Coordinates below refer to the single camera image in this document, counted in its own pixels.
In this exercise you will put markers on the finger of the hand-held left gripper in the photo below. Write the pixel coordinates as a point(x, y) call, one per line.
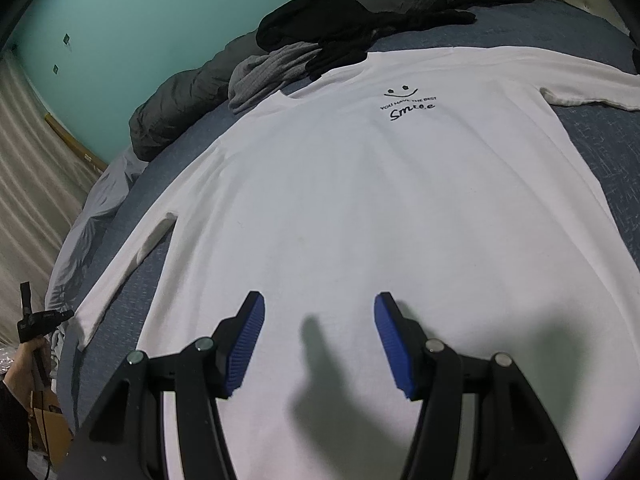
point(61, 317)

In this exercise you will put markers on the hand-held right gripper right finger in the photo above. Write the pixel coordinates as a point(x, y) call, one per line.
point(395, 355)

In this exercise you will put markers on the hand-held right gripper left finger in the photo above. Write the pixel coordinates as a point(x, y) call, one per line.
point(245, 350)

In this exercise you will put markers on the white long-sleeve shirt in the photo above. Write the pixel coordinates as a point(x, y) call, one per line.
point(350, 200)

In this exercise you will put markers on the person's left forearm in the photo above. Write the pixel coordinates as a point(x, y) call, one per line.
point(12, 435)

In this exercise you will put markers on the person's left hand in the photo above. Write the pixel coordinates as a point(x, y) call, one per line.
point(22, 367)

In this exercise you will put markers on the cardboard box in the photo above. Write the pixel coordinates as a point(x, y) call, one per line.
point(55, 425)

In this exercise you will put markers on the light grey sheet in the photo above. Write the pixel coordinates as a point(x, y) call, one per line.
point(95, 210)

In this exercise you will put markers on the beige curtain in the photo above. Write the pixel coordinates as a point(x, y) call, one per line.
point(35, 195)

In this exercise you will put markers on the yellow wooden strip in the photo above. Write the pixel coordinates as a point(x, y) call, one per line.
point(75, 142)

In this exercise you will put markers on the dark grey duvet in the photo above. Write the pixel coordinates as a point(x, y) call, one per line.
point(185, 95)

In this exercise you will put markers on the grey ribbed garment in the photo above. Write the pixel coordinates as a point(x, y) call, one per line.
point(270, 72)

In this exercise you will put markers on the blue woven bed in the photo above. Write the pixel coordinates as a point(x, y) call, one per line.
point(620, 160)

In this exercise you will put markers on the black garment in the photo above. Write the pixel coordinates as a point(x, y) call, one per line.
point(325, 17)

